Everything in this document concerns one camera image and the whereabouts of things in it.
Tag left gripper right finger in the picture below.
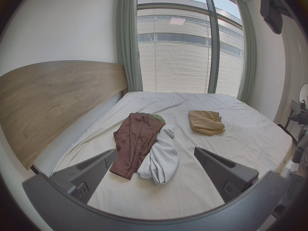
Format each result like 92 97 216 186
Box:
194 146 260 204

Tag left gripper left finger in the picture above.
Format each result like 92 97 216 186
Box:
51 148 118 205

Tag tan shorts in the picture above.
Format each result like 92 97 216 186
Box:
188 110 226 134

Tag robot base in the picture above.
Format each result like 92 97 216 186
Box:
269 161 308 226

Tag bed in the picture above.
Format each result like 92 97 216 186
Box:
0 60 293 214

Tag brown garment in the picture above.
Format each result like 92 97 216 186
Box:
109 112 166 180

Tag pale grey garment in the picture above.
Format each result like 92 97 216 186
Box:
137 124 180 185

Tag green garment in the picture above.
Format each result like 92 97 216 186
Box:
150 114 166 124

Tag grey-green curtain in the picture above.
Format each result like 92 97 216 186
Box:
116 0 144 92
234 0 257 103

